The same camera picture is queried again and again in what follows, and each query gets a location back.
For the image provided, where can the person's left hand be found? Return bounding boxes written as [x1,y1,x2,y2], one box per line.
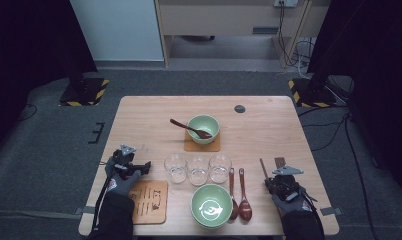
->
[103,159,142,198]

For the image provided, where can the beige wooden desk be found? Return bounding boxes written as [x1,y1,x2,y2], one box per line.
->
[154,0,333,69]

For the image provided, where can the black curtain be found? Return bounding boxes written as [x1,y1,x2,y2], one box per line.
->
[307,0,402,201]
[0,0,98,158]

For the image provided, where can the grey tape piece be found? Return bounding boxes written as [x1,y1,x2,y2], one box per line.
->
[319,206,344,217]
[74,205,97,215]

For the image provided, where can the white cable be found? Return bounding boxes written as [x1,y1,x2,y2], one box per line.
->
[294,39,315,79]

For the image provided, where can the person's right hand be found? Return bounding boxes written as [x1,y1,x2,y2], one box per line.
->
[271,186,315,218]

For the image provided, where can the clear drinking glass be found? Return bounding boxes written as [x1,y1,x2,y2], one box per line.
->
[208,153,233,184]
[163,153,188,185]
[186,156,211,187]

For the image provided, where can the wooden coaster with cutout pattern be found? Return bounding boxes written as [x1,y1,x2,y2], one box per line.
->
[183,131,222,153]
[128,179,169,225]

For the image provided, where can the black floor cable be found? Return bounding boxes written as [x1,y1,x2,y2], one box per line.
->
[342,113,380,240]
[17,103,38,123]
[302,116,348,153]

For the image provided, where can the grey wall socket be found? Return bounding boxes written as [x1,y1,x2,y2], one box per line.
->
[273,0,299,8]

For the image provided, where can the brown wooden spoon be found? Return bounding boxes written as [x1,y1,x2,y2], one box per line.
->
[169,118,213,140]
[237,167,253,222]
[227,167,240,221]

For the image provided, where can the black socket cables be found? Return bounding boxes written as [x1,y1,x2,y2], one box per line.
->
[277,3,300,68]

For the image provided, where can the green ceramic bowl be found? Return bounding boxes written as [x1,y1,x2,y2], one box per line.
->
[190,183,234,228]
[186,114,221,146]

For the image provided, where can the white cabinet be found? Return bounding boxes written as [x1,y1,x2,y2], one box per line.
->
[69,0,166,63]

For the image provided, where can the black stand base striped edge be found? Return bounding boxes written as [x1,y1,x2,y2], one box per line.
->
[287,78,338,109]
[58,77,110,108]

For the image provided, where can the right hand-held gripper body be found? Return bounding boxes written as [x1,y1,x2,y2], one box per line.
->
[271,165,305,203]

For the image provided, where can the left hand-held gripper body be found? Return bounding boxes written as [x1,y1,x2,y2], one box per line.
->
[105,143,138,181]

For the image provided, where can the brown wooden chopstick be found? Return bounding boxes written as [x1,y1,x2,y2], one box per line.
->
[259,157,271,183]

